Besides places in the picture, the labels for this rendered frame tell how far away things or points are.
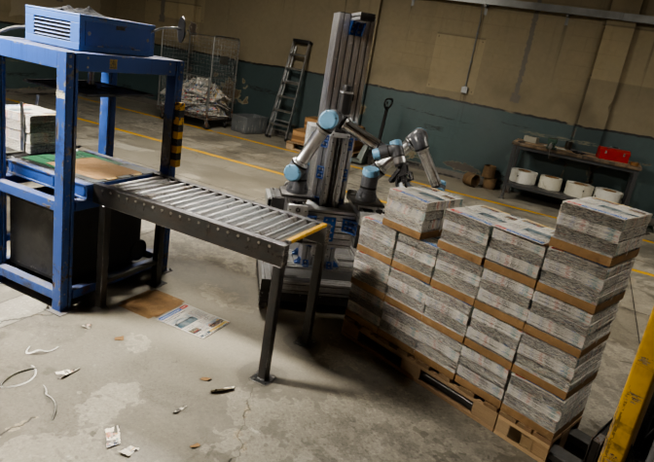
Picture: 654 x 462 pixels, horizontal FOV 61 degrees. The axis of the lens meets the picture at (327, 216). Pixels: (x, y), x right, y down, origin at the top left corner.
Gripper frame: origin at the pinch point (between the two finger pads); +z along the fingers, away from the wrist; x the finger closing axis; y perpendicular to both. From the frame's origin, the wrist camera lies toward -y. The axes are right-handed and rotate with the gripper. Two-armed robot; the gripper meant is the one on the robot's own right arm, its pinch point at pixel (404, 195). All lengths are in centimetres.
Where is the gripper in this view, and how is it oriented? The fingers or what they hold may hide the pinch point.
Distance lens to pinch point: 351.7
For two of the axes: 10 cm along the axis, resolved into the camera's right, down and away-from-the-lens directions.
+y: 6.7, -1.9, -7.2
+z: 2.0, 9.8, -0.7
